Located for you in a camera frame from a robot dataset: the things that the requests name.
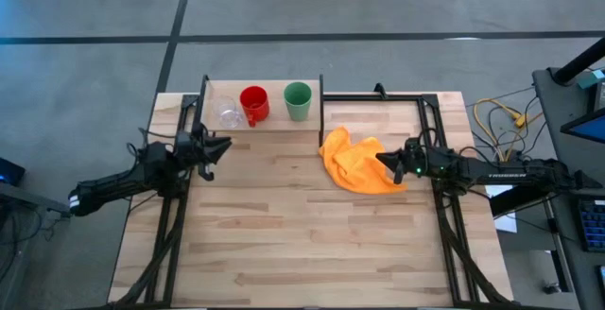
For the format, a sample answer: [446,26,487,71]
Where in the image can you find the green cup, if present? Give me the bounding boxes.
[283,80,314,123]

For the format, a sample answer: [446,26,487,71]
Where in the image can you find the dark grey desk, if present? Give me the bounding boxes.
[531,66,605,310]

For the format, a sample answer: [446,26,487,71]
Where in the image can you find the red mug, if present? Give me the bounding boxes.
[238,85,271,129]

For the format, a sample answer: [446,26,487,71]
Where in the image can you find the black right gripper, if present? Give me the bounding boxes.
[375,137,429,185]

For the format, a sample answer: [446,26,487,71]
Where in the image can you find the blue lit screen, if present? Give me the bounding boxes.
[561,108,605,146]

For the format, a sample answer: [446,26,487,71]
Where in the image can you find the yellow cable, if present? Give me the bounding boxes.
[472,97,545,161]

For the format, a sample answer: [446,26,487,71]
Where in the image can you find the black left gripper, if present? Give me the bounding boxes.
[173,123,233,182]

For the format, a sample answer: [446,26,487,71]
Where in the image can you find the black device with blue light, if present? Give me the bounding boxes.
[0,157,27,188]

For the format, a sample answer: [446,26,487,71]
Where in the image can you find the black pole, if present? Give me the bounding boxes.
[551,35,605,87]

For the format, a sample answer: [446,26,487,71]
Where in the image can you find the keyboard with blue keys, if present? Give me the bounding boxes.
[578,198,605,254]

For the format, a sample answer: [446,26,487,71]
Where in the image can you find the black aluminium table frame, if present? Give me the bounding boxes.
[111,91,521,310]

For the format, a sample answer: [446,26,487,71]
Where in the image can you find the teal box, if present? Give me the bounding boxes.
[577,67,605,90]

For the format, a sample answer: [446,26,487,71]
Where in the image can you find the clear glass mug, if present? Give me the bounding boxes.
[211,94,245,129]

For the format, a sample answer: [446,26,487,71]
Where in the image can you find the orange cloth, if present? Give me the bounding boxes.
[318,125,408,196]

